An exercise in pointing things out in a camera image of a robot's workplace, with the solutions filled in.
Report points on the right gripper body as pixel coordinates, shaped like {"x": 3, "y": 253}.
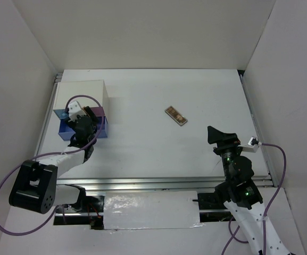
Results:
{"x": 230, "y": 149}

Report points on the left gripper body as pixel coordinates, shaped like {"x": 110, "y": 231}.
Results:
{"x": 73, "y": 123}

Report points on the pink drawer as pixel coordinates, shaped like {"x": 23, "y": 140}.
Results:
{"x": 98, "y": 111}

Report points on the white drawer cabinet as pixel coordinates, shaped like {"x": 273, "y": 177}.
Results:
{"x": 93, "y": 88}

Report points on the dark blue drawer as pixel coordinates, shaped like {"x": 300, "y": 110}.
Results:
{"x": 66, "y": 132}

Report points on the light blue drawer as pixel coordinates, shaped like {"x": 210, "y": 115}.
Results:
{"x": 61, "y": 113}

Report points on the long brown eyeshadow palette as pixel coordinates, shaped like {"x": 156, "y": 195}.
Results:
{"x": 176, "y": 116}

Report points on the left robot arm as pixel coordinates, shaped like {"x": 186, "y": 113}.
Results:
{"x": 35, "y": 186}

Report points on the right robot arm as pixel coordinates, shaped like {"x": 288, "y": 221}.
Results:
{"x": 239, "y": 194}

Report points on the white foam board cover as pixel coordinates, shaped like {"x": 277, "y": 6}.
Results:
{"x": 151, "y": 210}

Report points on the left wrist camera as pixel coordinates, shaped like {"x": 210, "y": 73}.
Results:
{"x": 74, "y": 110}

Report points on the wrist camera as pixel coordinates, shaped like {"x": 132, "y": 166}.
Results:
{"x": 252, "y": 146}
{"x": 74, "y": 110}

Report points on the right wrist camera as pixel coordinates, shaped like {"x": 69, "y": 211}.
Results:
{"x": 252, "y": 146}

